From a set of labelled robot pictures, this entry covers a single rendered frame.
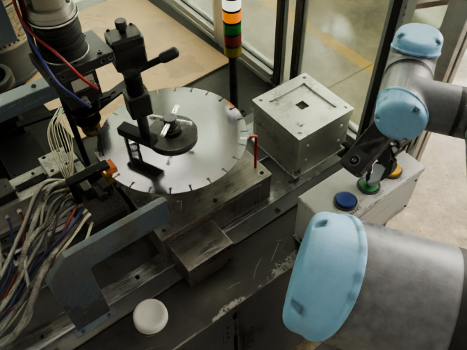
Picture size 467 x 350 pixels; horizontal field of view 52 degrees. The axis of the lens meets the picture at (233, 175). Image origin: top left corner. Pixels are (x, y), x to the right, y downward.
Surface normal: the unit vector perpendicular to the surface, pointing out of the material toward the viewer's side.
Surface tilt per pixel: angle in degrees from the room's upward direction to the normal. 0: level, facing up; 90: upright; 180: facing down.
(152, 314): 1
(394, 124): 90
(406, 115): 91
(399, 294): 29
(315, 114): 0
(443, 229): 0
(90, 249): 90
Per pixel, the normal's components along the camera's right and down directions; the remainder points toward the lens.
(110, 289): -0.02, -0.65
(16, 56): 0.80, 0.43
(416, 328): -0.27, 0.11
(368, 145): -0.44, -0.29
